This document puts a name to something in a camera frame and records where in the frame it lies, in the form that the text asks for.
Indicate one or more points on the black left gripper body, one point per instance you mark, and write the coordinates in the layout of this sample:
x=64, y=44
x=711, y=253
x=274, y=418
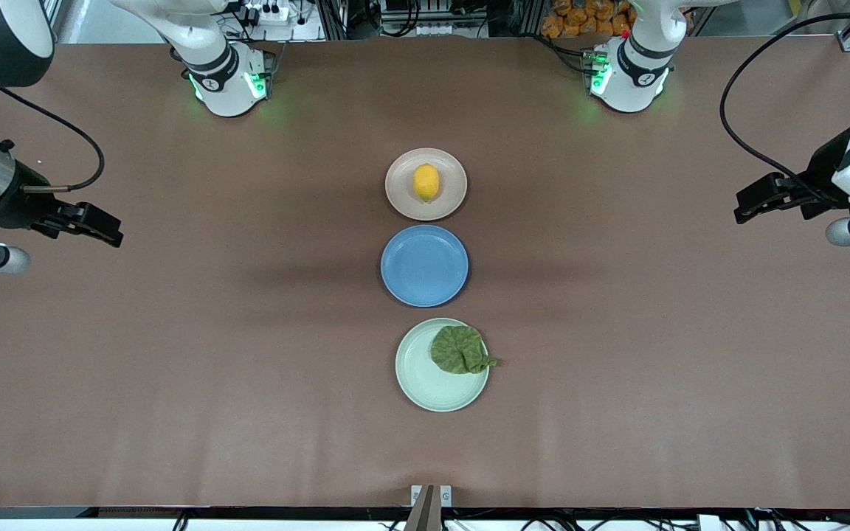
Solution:
x=822, y=179

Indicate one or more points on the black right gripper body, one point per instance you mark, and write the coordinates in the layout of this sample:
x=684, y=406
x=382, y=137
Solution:
x=21, y=198

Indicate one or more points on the yellow lemon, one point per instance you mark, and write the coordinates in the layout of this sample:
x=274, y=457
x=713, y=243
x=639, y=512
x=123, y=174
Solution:
x=426, y=183

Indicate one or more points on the green lettuce leaf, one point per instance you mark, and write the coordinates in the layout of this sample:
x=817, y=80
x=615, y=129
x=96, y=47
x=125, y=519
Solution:
x=458, y=350

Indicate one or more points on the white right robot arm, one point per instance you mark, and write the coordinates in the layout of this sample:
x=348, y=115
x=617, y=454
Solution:
x=222, y=88

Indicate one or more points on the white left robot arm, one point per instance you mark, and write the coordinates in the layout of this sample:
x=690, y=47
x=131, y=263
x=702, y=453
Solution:
x=628, y=81

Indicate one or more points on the brown table cover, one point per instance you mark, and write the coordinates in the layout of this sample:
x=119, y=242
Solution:
x=174, y=413

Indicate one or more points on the orange snack bag pile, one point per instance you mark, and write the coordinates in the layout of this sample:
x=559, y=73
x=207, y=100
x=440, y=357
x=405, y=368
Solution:
x=580, y=18

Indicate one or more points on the white power strip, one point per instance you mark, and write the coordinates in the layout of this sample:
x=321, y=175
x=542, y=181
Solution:
x=266, y=12

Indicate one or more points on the beige round plate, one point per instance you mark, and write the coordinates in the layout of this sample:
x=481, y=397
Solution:
x=403, y=199

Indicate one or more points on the white power adapter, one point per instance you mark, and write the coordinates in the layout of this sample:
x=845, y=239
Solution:
x=710, y=523

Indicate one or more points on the blue round plate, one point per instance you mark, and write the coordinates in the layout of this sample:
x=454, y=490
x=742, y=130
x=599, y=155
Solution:
x=424, y=265

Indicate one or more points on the pale green round plate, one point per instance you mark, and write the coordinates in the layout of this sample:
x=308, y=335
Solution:
x=425, y=383

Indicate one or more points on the white mounting bracket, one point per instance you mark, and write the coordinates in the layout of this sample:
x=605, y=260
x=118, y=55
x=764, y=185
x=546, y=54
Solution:
x=445, y=495

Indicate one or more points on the grey camera pole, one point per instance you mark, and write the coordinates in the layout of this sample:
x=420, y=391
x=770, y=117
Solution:
x=423, y=516

